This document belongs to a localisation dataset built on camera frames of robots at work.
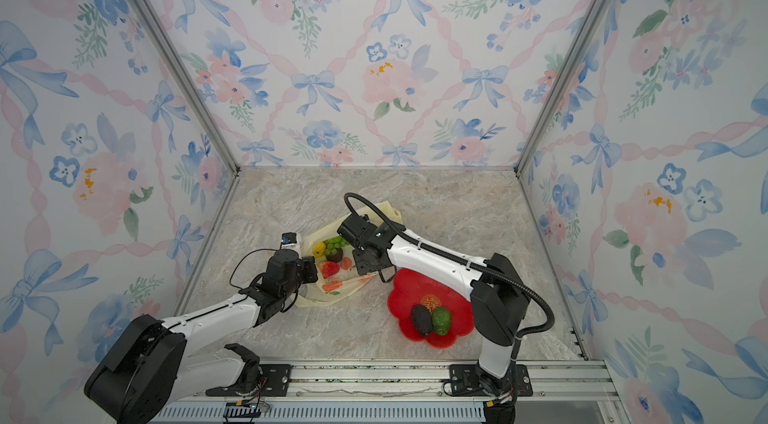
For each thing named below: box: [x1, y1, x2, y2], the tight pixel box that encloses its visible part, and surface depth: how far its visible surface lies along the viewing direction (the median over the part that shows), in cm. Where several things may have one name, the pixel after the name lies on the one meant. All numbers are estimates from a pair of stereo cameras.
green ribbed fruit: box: [432, 307, 451, 336], surface depth 81 cm
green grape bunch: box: [324, 236, 350, 253], surface depth 94 cm
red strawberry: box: [320, 261, 340, 279], surface depth 92 cm
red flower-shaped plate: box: [387, 268, 474, 349], surface depth 86 cm
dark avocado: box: [410, 304, 433, 337], surface depth 81 cm
